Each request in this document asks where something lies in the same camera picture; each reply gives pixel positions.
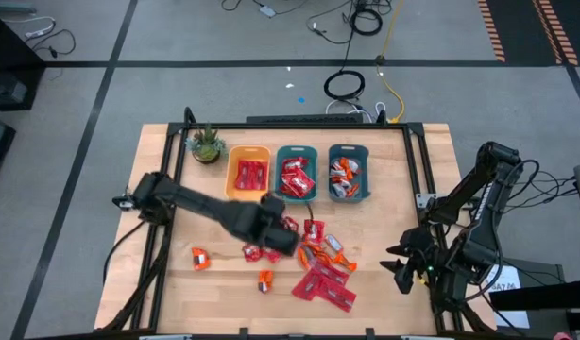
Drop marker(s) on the dark blue plastic bin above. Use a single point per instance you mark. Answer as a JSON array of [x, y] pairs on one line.
[[367, 163]]

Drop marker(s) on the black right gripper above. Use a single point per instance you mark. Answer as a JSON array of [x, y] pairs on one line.
[[424, 255]]

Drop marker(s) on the red Twizzlers candy pack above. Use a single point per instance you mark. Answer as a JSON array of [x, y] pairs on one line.
[[261, 175], [306, 287], [252, 175], [242, 175], [335, 274], [338, 296]]

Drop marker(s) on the potted succulent plant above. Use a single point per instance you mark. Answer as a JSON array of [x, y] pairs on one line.
[[206, 146]]

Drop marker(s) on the black desk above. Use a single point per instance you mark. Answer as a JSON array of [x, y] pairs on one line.
[[540, 295]]

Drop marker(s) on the white paper sheet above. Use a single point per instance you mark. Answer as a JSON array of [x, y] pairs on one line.
[[512, 276]]

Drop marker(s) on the grey power adapter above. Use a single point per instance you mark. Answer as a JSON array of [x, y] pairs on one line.
[[267, 11]]

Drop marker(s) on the teal plastic bin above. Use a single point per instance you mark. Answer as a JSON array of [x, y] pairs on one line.
[[277, 179]]

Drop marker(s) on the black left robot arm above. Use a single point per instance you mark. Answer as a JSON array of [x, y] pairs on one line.
[[191, 198]]

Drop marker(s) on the yellow plastic bin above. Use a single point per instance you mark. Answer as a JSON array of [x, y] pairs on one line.
[[261, 196]]

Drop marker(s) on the red Skittles candy pack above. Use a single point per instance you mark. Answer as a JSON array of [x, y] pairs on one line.
[[252, 254], [303, 184], [286, 183], [314, 232], [295, 164], [291, 224], [272, 258]]

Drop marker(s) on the black cabinet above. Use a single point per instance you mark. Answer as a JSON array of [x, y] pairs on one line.
[[11, 71]]

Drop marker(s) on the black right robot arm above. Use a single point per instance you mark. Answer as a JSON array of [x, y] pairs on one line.
[[488, 203]]

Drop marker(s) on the black power strip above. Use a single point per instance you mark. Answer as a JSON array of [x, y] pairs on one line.
[[304, 119]]

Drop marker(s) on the black orange striped floor mat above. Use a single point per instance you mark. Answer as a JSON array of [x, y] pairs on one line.
[[516, 28]]

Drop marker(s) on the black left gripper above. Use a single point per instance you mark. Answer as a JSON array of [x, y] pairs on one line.
[[276, 236]]

